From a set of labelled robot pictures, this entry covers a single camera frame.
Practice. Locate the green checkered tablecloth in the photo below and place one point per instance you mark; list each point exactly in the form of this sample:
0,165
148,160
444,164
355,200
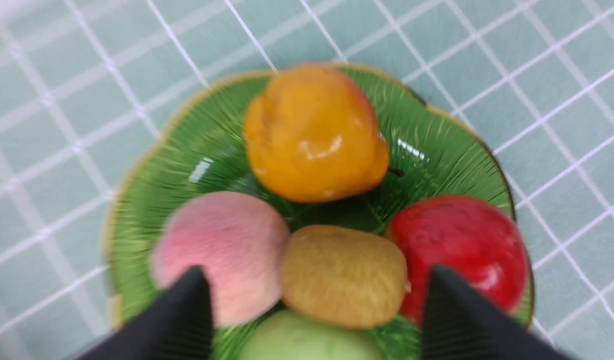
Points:
86,86

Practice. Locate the green glass plate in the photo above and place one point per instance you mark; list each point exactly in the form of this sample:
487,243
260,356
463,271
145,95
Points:
203,151

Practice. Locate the yellow orange pear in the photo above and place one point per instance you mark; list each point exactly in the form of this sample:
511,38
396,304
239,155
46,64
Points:
312,136

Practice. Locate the green apple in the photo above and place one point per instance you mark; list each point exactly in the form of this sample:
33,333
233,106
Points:
286,335

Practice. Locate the pink peach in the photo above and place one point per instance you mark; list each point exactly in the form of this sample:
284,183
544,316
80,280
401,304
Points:
238,240

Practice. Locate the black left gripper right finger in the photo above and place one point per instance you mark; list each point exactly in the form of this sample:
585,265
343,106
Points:
460,324

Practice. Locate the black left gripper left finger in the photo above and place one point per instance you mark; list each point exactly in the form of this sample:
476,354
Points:
177,326

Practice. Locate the brown kiwi fruit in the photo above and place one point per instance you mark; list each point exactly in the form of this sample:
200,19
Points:
343,277

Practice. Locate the red apple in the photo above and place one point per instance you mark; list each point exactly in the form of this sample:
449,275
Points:
472,237

